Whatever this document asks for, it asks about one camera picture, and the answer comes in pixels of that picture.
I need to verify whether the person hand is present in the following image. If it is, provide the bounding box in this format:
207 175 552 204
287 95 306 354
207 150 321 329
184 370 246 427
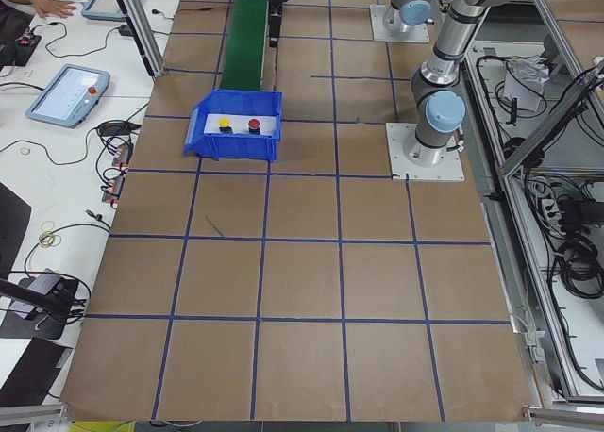
31 0 76 18

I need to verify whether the yellow push button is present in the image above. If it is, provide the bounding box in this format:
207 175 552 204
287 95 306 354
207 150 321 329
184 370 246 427
218 116 233 134

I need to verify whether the left blue plastic bin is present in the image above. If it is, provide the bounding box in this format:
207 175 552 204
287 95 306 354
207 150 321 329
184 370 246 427
183 90 283 162

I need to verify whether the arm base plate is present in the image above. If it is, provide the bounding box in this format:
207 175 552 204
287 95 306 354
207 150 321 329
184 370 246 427
386 123 465 182
370 5 429 43

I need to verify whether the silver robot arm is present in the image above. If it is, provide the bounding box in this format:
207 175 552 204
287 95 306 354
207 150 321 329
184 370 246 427
382 0 431 33
387 0 511 164

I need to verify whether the aluminium frame post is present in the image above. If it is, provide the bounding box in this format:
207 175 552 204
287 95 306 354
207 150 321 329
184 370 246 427
116 0 165 78

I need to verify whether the far teach pendant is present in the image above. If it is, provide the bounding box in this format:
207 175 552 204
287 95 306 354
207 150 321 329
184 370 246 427
81 0 126 23

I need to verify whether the black power adapter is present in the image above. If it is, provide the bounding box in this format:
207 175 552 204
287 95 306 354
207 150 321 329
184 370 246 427
118 25 133 37

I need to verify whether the green conveyor belt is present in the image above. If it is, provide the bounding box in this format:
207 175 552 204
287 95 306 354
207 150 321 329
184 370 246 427
220 0 268 91

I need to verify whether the red push button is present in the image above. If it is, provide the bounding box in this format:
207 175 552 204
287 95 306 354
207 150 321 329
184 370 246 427
248 119 260 135

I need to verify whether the red black wire pair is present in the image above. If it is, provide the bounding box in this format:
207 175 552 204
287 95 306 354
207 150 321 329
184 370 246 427
173 6 233 17

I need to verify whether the near teach pendant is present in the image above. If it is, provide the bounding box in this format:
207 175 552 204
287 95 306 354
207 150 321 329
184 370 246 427
25 64 111 128

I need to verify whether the teach pendant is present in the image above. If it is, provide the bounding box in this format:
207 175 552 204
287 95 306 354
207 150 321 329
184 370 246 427
25 64 111 128
81 0 126 23

